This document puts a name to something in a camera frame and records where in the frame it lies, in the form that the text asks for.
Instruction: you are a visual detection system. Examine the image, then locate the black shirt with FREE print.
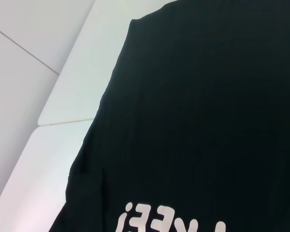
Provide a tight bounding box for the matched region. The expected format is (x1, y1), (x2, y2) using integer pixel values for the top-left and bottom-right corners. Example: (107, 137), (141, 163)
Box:
(48, 0), (290, 232)

